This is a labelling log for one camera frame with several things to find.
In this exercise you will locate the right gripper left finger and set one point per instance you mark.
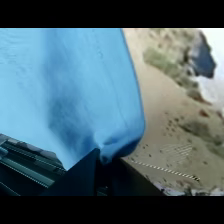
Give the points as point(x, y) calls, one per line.
point(81, 176)

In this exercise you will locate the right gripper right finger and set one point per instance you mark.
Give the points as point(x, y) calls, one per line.
point(126, 181)

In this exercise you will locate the blue garment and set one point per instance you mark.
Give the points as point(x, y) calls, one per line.
point(66, 86)

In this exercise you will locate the silver frame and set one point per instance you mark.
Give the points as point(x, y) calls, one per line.
point(23, 163)

